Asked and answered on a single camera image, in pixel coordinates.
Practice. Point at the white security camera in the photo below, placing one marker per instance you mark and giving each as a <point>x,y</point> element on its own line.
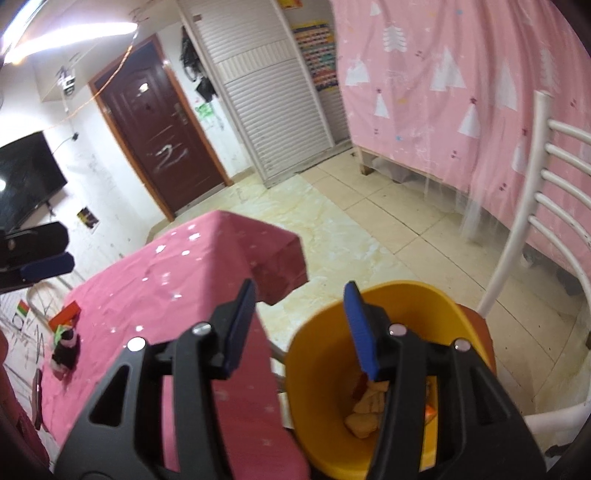
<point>66,81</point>

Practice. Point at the orange flat box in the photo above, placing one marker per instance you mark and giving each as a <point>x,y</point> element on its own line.
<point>67,316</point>

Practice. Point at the small dark wall picture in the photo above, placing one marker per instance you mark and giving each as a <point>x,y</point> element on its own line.
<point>87,218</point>

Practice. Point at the green knitted item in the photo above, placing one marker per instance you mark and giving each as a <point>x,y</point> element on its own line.
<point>58,333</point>

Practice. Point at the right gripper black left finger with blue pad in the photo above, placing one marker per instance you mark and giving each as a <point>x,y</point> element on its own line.
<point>118,434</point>

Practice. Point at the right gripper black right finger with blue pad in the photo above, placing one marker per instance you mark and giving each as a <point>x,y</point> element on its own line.
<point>481,433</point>

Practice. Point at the orange cardboard box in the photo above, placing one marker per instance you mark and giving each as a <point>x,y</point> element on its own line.
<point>431,412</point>

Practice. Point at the yellow plastic trash bin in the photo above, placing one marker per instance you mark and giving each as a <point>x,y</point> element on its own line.
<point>324,379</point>

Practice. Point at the black bags hanging on wall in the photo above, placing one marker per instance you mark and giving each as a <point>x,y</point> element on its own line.
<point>194,69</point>

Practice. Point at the white louvered wardrobe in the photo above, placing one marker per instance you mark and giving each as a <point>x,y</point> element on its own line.
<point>266,87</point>

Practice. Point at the white metal folding frame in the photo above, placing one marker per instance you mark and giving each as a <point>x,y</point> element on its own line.
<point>47,298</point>

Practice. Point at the dark brown wooden door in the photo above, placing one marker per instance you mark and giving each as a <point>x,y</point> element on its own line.
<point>152,122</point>

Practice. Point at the black wall television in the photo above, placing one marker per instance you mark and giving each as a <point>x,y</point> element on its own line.
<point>30,177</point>

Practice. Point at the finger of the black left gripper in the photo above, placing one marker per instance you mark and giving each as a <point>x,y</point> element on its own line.
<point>47,268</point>

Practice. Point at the black white sock toy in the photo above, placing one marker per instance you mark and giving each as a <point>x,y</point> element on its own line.
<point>65,355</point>

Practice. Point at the colourful wall chart poster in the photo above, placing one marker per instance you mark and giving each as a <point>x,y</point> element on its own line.
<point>317,44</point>

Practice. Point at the pink tree-print curtain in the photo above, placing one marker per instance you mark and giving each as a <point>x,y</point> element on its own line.
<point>446,88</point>

